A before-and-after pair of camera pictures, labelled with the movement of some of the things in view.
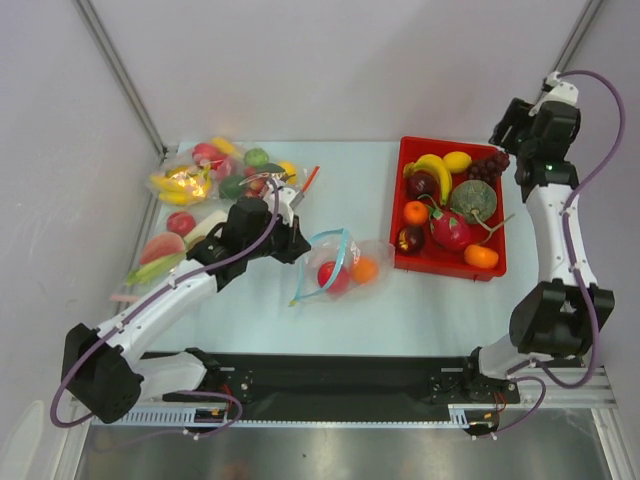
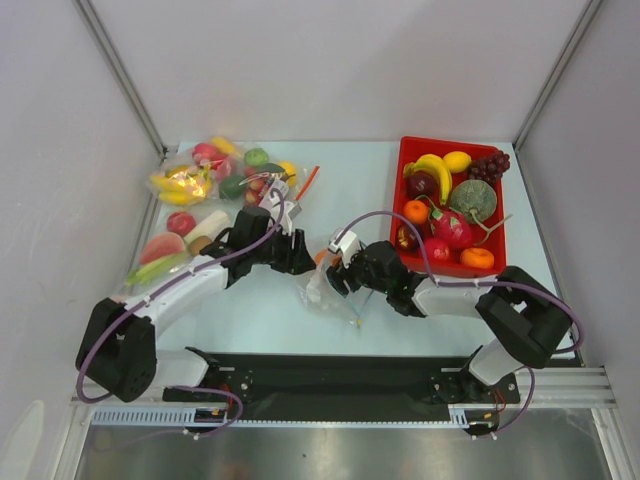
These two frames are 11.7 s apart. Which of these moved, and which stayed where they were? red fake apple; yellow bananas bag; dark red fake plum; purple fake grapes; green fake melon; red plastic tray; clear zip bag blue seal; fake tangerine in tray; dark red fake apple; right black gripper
Moved: right black gripper; clear zip bag blue seal; red fake apple
Stayed: red plastic tray; fake tangerine in tray; green fake melon; dark red fake apple; yellow bananas bag; dark red fake plum; purple fake grapes
